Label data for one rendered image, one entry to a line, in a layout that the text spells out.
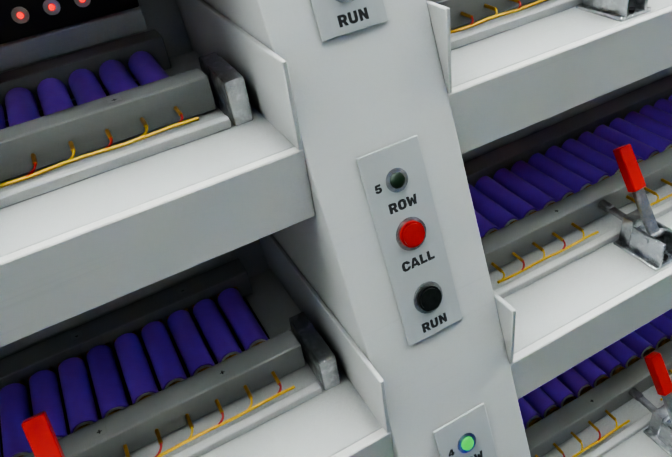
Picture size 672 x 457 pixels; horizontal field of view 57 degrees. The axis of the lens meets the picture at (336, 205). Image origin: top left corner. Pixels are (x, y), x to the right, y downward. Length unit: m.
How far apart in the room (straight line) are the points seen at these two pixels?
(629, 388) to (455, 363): 0.26
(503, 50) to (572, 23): 0.06
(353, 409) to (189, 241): 0.16
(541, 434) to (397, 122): 0.34
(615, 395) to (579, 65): 0.32
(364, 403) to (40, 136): 0.25
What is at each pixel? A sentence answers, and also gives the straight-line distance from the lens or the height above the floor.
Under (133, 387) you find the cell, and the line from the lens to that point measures 0.46.
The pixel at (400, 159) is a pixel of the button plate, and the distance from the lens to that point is 0.36.
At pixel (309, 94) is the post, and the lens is 0.33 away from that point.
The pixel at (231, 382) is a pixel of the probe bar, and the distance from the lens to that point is 0.43.
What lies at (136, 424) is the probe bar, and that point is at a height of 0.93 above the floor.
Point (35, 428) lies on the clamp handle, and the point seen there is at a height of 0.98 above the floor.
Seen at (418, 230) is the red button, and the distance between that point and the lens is 0.36.
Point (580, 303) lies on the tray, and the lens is 0.49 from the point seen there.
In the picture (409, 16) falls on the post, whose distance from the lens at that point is 0.36.
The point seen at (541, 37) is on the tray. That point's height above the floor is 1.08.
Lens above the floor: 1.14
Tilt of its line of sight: 17 degrees down
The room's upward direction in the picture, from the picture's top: 17 degrees counter-clockwise
